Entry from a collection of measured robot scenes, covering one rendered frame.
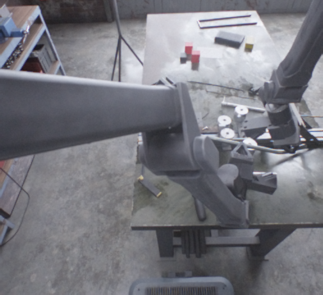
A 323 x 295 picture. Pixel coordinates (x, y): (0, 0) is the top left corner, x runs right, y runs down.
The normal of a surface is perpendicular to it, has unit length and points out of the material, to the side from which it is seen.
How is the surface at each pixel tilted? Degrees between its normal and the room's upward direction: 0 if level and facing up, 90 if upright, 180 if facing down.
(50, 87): 64
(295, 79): 100
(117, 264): 0
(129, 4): 90
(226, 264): 0
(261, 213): 0
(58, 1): 90
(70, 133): 68
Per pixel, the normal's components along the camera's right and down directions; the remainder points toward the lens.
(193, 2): 0.00, 0.77
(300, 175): -0.04, -0.64
